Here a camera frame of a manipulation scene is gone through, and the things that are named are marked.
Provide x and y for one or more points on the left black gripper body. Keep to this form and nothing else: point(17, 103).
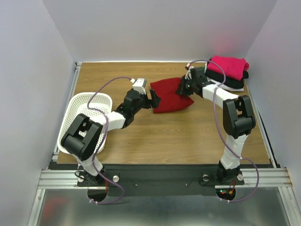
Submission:
point(143, 102)

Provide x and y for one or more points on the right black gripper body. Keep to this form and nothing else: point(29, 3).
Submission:
point(184, 85)

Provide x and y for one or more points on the dark red t shirt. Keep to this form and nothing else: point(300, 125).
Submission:
point(170, 100)

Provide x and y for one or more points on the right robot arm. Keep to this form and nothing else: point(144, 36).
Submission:
point(233, 116)

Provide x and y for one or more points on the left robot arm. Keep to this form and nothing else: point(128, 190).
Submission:
point(86, 134)

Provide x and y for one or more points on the white folded t shirt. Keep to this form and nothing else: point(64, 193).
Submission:
point(224, 86)

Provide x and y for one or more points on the black folded t shirt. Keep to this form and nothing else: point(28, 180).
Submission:
point(230, 82)

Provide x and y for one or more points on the white perforated plastic basket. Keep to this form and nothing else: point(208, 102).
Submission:
point(87, 103)

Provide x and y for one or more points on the pink folded t shirt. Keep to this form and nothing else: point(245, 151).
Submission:
point(233, 67)

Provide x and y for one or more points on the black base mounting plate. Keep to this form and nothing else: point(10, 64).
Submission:
point(153, 180)

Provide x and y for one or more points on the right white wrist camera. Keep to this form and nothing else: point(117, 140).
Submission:
point(188, 72)

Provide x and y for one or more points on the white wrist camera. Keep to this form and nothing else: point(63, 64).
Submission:
point(188, 72)
point(139, 85)

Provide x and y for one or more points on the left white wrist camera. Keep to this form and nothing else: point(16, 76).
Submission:
point(139, 85)

